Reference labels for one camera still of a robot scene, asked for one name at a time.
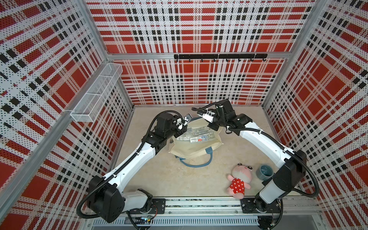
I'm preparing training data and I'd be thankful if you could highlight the cream canvas tote bag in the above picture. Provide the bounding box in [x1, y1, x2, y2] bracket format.
[169, 117, 223, 168]

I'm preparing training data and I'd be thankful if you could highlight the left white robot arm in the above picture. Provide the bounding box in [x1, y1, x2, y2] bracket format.
[76, 110, 192, 223]

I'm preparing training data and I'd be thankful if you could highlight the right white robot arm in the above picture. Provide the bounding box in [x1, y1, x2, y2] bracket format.
[197, 99, 320, 212]

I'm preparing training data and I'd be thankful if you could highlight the compass set case in bag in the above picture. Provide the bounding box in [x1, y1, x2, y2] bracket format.
[176, 127, 213, 143]

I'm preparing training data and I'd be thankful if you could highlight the pink plush toy red dress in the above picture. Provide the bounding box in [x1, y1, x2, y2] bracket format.
[226, 163, 253, 200]

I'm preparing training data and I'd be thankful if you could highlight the teal ceramic cup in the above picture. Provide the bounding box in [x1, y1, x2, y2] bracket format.
[256, 164, 274, 181]

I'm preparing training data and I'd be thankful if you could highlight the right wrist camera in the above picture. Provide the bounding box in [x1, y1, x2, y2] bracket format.
[201, 112, 215, 123]

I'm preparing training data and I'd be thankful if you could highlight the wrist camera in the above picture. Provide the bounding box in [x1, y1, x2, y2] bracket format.
[201, 112, 215, 123]
[181, 114, 193, 126]

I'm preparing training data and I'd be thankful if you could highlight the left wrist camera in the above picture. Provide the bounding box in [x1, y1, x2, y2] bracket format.
[181, 114, 193, 126]

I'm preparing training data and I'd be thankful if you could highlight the black wall hook rail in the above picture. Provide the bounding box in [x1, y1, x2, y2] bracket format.
[173, 53, 268, 61]

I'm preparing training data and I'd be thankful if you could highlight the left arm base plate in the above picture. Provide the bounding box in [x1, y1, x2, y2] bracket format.
[129, 198, 166, 215]

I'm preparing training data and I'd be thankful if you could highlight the white wire mesh basket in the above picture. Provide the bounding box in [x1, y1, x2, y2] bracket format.
[71, 63, 122, 123]

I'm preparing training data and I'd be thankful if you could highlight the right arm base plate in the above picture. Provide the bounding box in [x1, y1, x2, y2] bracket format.
[240, 197, 281, 215]

